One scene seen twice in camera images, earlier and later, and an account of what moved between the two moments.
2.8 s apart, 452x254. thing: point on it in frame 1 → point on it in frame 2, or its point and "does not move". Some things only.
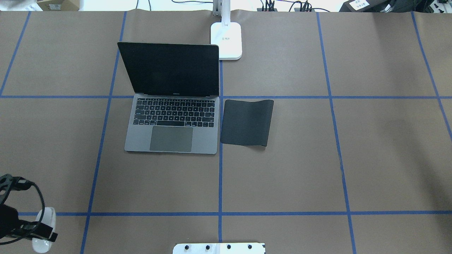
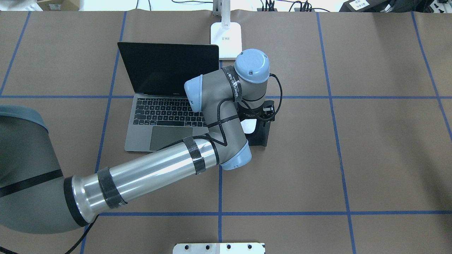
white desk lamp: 227,35 does not move
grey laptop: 176,107 does not move
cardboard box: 59,5 does not move
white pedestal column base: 219,248 does not move
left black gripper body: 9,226 → 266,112
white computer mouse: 49,219 → 249,125
